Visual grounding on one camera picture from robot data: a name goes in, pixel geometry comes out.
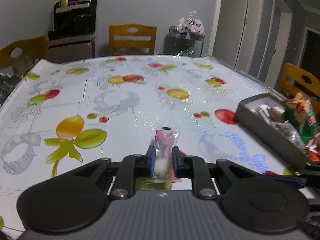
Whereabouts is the clear pink candy packet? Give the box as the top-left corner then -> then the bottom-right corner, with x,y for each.
146,127 -> 179,185

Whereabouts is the orange foil snack stick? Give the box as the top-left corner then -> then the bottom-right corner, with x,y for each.
306,139 -> 320,162

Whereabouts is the white label snack packet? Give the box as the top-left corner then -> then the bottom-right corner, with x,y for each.
272,121 -> 305,149

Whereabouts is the dark chocolate bar wrapper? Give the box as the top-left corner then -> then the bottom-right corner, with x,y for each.
254,106 -> 271,121

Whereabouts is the green chip bag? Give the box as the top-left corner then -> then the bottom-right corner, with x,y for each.
284,92 -> 318,144

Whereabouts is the small brown snack packet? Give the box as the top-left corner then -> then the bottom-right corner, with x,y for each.
267,107 -> 284,122

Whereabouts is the grey cardboard box tray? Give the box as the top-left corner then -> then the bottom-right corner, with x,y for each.
235,93 -> 319,170

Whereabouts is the fruit pattern tablecloth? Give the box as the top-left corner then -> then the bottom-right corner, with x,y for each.
0,54 -> 301,238

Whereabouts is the wooden chair right side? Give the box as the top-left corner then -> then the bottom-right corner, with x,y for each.
276,63 -> 320,115

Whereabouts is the wooden chair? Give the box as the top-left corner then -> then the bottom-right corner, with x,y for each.
1,36 -> 49,77
108,23 -> 157,56
276,63 -> 320,115

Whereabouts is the glass side cart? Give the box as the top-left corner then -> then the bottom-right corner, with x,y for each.
164,25 -> 204,57

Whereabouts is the wooden chair far middle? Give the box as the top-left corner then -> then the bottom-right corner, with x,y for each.
108,23 -> 157,56

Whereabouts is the black water dispenser cabinet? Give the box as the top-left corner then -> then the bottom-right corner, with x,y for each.
47,0 -> 97,63

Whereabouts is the white Dove plastic bag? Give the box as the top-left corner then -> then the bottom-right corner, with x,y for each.
177,11 -> 205,38

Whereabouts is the black plastic bag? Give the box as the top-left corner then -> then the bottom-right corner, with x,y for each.
0,73 -> 22,105

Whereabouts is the wooden chair far left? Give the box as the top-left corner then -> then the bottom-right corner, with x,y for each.
1,36 -> 49,77

